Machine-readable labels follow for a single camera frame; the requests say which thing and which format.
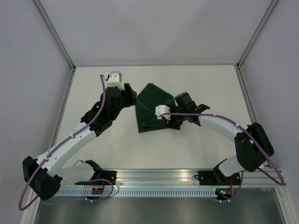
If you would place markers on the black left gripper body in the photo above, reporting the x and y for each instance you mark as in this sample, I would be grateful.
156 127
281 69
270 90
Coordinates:
127 99

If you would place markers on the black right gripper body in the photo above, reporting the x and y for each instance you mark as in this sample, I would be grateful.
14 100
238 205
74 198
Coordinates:
177 120

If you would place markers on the dark green cloth napkin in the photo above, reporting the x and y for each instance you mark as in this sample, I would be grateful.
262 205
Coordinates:
146 102

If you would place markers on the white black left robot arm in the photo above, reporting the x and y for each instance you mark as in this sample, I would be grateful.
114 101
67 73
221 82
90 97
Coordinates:
45 174

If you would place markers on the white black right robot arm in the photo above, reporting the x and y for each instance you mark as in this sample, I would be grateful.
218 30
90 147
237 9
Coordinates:
252 145

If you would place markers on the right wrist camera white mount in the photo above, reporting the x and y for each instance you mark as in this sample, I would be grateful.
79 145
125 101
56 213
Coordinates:
162 111

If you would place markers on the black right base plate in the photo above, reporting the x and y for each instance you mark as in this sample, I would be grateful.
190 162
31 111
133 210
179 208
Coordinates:
212 178

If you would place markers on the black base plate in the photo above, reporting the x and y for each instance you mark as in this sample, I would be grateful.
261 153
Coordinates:
212 178
109 175

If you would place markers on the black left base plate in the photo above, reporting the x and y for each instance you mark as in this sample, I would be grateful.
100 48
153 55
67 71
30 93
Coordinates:
109 175

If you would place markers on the left aluminium frame post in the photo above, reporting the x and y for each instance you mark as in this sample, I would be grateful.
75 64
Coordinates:
49 25

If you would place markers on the aluminium frame post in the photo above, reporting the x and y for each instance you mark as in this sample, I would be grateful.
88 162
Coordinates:
262 23
49 25

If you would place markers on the white slotted cable duct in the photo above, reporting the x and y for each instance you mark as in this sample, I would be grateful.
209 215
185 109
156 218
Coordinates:
138 192

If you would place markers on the aluminium front rail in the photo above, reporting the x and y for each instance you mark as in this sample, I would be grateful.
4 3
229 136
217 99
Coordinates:
182 178

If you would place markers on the right aluminium frame post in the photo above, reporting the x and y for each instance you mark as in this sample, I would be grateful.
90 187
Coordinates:
262 23

